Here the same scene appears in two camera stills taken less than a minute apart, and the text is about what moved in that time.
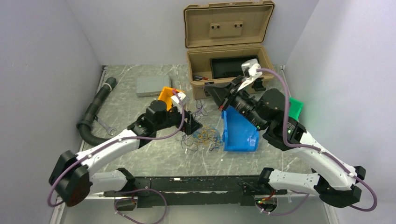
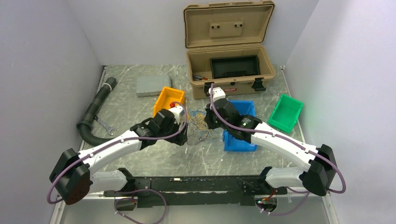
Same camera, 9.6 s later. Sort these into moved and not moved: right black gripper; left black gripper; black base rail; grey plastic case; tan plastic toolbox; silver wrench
Moved: left black gripper; right black gripper
Not moved: tan plastic toolbox; grey plastic case; black base rail; silver wrench
